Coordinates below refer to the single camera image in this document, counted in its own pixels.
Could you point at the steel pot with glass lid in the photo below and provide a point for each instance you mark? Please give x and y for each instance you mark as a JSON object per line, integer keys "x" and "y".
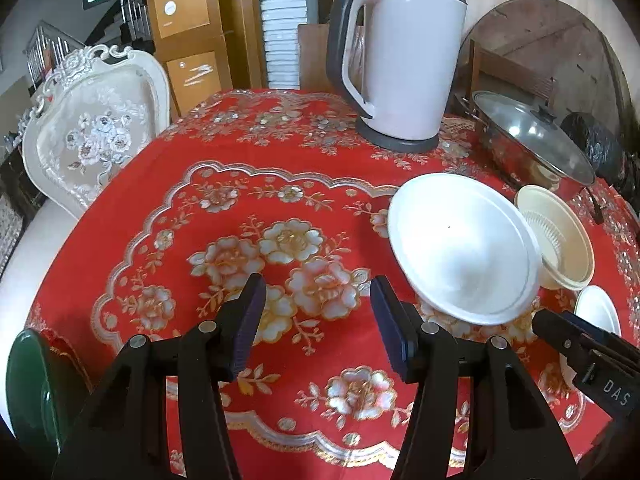
{"x": 535, "y": 135}

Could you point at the large white bowl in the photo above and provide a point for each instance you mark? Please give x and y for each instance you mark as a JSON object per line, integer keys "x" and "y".
{"x": 465, "y": 250}

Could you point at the round wooden tabletop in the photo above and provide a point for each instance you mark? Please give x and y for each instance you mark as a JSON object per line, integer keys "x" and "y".
{"x": 560, "y": 35}

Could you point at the stainless steel pan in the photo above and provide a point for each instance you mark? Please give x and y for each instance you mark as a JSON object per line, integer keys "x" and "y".
{"x": 502, "y": 157}

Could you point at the white electric kettle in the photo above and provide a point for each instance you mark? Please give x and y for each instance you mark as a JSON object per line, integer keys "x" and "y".
{"x": 410, "y": 60}

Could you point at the red floral tablecloth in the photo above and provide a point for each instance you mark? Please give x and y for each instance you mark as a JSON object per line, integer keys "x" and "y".
{"x": 200, "y": 210}

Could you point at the dark green bowl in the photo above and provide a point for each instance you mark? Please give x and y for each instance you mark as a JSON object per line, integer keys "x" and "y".
{"x": 35, "y": 390}

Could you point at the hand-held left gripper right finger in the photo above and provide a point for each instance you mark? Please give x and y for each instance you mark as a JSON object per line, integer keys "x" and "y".
{"x": 390, "y": 325}

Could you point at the leaning wooden board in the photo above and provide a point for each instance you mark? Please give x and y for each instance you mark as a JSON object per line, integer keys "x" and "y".
{"x": 315, "y": 57}

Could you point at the black plastic bag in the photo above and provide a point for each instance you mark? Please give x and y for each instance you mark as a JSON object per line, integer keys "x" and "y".
{"x": 595, "y": 140}

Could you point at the cream plastic bowl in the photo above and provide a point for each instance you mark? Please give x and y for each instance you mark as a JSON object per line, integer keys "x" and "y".
{"x": 555, "y": 240}

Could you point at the white ornate floral chair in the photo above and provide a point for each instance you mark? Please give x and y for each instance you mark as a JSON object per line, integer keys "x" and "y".
{"x": 95, "y": 135}

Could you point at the metal stair railing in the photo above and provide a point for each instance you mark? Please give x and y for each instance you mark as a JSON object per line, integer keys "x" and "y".
{"x": 132, "y": 15}

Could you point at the white slatted shutter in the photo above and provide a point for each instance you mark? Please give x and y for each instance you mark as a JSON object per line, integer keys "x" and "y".
{"x": 287, "y": 20}

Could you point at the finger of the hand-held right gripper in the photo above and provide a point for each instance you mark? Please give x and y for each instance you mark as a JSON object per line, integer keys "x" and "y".
{"x": 560, "y": 335}
{"x": 595, "y": 327}

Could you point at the dark wooden cabinet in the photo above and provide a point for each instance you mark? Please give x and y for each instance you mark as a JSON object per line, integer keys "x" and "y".
{"x": 17, "y": 180}

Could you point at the small white plate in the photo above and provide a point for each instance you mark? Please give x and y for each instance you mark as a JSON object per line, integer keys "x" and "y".
{"x": 597, "y": 307}

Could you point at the small cardboard box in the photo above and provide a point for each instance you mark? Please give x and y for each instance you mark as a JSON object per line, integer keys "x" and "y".
{"x": 197, "y": 82}

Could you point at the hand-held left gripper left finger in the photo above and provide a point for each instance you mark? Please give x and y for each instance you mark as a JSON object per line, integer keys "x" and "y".
{"x": 250, "y": 315}

